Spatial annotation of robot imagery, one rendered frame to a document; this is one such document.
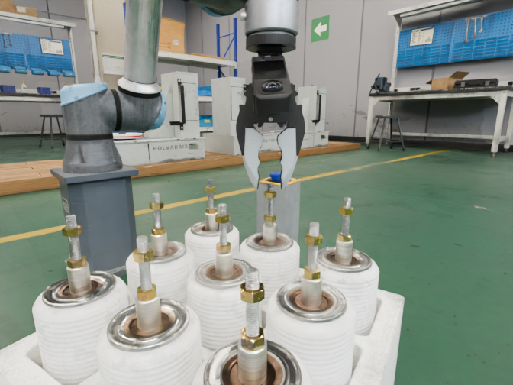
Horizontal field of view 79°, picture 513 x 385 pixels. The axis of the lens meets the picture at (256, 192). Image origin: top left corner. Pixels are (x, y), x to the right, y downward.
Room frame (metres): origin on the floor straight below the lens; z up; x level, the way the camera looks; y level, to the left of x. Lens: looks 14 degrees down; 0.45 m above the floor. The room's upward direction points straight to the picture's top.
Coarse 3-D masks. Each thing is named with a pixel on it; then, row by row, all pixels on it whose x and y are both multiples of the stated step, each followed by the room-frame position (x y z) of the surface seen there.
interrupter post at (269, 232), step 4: (264, 224) 0.47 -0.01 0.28; (264, 228) 0.46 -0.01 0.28; (268, 228) 0.45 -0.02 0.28; (272, 228) 0.46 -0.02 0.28; (276, 228) 0.46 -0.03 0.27; (264, 232) 0.46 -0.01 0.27; (268, 232) 0.45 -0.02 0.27; (272, 232) 0.46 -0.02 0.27; (276, 232) 0.46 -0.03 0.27; (264, 236) 0.46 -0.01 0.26; (268, 236) 0.45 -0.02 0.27; (272, 236) 0.46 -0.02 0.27; (264, 240) 0.46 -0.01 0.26; (268, 240) 0.45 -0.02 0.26; (272, 240) 0.46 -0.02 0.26; (268, 244) 0.45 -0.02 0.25; (272, 244) 0.46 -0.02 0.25
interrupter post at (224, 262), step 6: (216, 252) 0.36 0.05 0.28; (228, 252) 0.36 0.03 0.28; (216, 258) 0.36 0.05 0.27; (222, 258) 0.35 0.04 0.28; (228, 258) 0.36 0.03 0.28; (216, 264) 0.36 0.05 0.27; (222, 264) 0.35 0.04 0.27; (228, 264) 0.36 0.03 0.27; (216, 270) 0.36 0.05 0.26; (222, 270) 0.35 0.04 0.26; (228, 270) 0.36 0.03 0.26; (222, 276) 0.35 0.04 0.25; (228, 276) 0.36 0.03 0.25
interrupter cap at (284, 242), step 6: (258, 234) 0.49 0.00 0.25; (276, 234) 0.49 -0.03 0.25; (282, 234) 0.49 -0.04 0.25; (246, 240) 0.47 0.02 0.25; (252, 240) 0.47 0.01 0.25; (258, 240) 0.47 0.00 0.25; (276, 240) 0.47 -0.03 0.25; (282, 240) 0.47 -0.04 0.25; (288, 240) 0.47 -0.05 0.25; (252, 246) 0.44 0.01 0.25; (258, 246) 0.44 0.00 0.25; (264, 246) 0.45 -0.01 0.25; (270, 246) 0.45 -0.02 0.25; (276, 246) 0.44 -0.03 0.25; (282, 246) 0.44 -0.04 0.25; (288, 246) 0.44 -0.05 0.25; (270, 252) 0.43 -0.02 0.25
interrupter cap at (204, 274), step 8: (200, 264) 0.38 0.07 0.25; (208, 264) 0.38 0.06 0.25; (240, 264) 0.38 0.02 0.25; (248, 264) 0.38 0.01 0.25; (200, 272) 0.36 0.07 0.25; (208, 272) 0.36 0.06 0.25; (240, 272) 0.36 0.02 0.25; (200, 280) 0.34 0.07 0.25; (208, 280) 0.34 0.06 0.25; (216, 280) 0.34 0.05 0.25; (224, 280) 0.34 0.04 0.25; (232, 280) 0.34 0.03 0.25; (240, 280) 0.34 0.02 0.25; (216, 288) 0.33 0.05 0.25; (224, 288) 0.33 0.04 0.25
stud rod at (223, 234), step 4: (220, 204) 0.37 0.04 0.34; (224, 204) 0.37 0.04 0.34; (220, 208) 0.36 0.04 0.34; (224, 208) 0.36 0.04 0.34; (220, 212) 0.36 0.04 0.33; (224, 212) 0.36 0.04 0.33; (220, 224) 0.36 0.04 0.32; (224, 224) 0.36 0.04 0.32; (220, 228) 0.36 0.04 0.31; (224, 228) 0.36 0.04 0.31; (220, 232) 0.36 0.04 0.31; (224, 232) 0.36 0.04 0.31; (220, 236) 0.36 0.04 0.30; (224, 236) 0.36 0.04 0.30; (220, 240) 0.36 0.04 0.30; (224, 240) 0.36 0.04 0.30; (220, 244) 0.36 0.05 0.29; (224, 244) 0.36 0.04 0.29; (220, 252) 0.36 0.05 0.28
